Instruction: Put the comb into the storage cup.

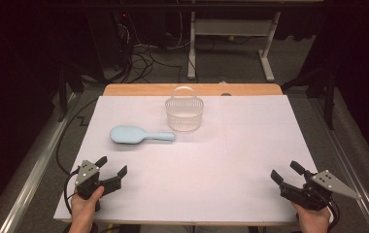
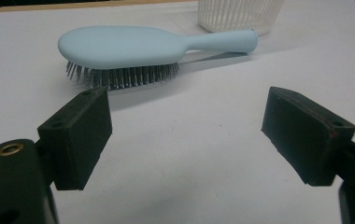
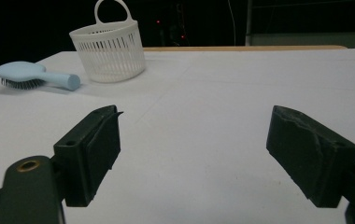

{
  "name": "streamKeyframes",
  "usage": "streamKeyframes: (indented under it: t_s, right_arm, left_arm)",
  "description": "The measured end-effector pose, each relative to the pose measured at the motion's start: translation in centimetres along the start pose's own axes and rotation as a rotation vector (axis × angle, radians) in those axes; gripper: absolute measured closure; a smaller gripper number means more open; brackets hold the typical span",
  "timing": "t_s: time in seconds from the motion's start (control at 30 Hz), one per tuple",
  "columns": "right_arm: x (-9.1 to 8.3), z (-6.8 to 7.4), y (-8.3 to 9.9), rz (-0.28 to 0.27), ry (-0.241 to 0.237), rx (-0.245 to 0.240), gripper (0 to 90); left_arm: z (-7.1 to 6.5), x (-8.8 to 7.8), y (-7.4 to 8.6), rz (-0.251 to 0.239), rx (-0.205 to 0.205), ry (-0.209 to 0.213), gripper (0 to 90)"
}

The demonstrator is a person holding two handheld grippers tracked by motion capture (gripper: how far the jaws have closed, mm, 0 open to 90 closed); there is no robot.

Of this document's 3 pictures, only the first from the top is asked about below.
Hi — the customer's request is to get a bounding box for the white metal desk frame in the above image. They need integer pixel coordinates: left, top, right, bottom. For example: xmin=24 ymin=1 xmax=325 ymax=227
xmin=186 ymin=11 xmax=283 ymax=83

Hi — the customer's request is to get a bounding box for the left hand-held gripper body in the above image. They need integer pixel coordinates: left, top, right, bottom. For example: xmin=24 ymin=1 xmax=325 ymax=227
xmin=74 ymin=159 xmax=122 ymax=200

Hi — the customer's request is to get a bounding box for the aluminium floor rail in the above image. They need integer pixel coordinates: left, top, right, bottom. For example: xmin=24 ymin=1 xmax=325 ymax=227
xmin=312 ymin=96 xmax=369 ymax=233
xmin=0 ymin=93 xmax=77 ymax=233

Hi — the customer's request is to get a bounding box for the right hand-held gripper black cable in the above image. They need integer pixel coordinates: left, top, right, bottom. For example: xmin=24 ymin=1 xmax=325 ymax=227
xmin=327 ymin=197 xmax=341 ymax=233

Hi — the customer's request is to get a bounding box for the left hand-held gripper black cable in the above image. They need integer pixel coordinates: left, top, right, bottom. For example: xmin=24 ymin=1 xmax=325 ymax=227
xmin=63 ymin=169 xmax=80 ymax=216

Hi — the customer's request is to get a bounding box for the person's left hand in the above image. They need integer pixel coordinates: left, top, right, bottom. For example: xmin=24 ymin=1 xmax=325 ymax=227
xmin=70 ymin=186 xmax=105 ymax=226

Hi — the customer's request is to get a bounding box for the dark computer tower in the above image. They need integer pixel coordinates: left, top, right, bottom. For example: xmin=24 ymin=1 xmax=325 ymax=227
xmin=86 ymin=11 xmax=132 ymax=71

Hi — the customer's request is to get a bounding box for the person's right hand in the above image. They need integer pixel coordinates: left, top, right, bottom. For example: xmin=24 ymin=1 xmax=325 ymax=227
xmin=290 ymin=203 xmax=332 ymax=233

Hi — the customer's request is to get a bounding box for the white table cover sheet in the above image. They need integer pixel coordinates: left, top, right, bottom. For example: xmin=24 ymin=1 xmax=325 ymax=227
xmin=53 ymin=94 xmax=338 ymax=225

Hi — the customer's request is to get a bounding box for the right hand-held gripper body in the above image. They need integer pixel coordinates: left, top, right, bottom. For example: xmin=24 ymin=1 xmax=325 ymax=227
xmin=280 ymin=169 xmax=361 ymax=212

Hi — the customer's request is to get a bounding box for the black metal stand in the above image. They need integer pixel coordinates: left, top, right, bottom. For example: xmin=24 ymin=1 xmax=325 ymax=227
xmin=55 ymin=62 xmax=106 ymax=122
xmin=281 ymin=64 xmax=337 ymax=130

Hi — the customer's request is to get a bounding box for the long black floor cable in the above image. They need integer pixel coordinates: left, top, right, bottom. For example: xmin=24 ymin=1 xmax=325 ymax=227
xmin=55 ymin=96 xmax=100 ymax=176

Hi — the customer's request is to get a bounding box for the clear plastic basket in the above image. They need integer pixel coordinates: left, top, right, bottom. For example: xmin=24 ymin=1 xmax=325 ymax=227
xmin=164 ymin=85 xmax=205 ymax=133

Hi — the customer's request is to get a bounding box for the tangle of floor cables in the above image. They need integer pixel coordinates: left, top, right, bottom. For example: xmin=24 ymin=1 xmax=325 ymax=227
xmin=117 ymin=13 xmax=200 ymax=83

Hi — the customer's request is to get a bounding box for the light blue hairbrush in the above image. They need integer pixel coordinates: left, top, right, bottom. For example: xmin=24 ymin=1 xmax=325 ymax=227
xmin=109 ymin=124 xmax=176 ymax=146

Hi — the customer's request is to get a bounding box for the hand-held gripper black cable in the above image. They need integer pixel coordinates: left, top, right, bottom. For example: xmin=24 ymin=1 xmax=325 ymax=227
xmin=63 ymin=169 xmax=80 ymax=216
xmin=327 ymin=197 xmax=341 ymax=233

